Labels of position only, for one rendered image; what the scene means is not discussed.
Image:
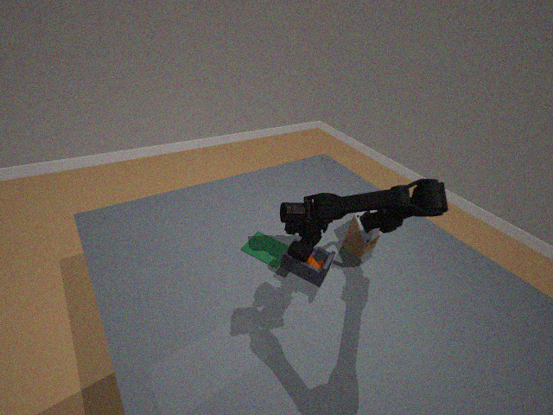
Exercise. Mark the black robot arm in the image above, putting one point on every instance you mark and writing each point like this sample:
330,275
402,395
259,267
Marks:
392,205

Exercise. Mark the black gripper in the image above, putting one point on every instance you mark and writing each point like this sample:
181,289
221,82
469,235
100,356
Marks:
303,249

